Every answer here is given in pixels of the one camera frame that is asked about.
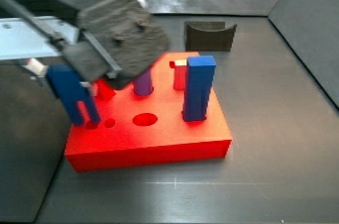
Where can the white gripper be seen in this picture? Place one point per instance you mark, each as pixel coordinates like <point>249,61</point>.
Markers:
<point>21,42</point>

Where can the blue slotted square-circle block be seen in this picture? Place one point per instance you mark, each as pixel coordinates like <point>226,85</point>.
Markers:
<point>66,85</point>

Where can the red peg board fixture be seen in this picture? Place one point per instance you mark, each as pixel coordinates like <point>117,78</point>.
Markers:
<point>141,130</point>

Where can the red square peg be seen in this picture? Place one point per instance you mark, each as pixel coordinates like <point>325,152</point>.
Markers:
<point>178,74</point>

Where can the tall blue square peg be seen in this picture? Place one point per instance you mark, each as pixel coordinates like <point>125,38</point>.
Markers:
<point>198,79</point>

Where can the black curved regrasp stand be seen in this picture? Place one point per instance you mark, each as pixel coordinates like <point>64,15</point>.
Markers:
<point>208,36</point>

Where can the red star peg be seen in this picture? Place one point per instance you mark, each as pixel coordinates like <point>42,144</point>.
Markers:
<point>104,92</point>

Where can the purple cylinder peg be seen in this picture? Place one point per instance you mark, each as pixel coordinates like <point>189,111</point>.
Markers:
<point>142,84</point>

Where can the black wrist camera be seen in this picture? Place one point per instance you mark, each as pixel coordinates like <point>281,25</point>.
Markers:
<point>108,38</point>

